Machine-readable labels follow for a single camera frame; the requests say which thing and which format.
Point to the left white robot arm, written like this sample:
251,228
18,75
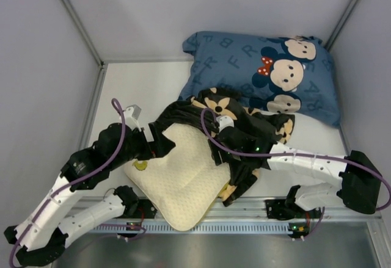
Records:
44,236

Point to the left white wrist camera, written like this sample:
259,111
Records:
130,117

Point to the white pillow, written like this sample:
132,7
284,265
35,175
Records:
183,184

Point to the right aluminium frame post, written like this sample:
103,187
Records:
341,23

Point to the black floral plush pillowcase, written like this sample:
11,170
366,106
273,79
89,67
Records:
252,128

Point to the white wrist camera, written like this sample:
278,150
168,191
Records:
224,121
130,117

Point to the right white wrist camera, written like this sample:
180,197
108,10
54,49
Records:
224,121

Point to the left aluminium frame post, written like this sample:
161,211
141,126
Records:
72,13

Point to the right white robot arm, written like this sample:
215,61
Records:
352,181

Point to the aluminium frame post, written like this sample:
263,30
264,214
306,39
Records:
341,23
72,13

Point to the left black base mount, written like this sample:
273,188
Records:
145,210

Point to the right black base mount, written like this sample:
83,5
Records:
276,209

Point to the perforated cable duct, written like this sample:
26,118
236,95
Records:
208,227

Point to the aluminium mounting rail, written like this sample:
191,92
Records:
249,208

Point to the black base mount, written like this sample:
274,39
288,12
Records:
145,210
276,209

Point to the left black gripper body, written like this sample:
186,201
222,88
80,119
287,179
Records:
147,141

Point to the blue cartoon print pillow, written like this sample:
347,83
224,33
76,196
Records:
279,75

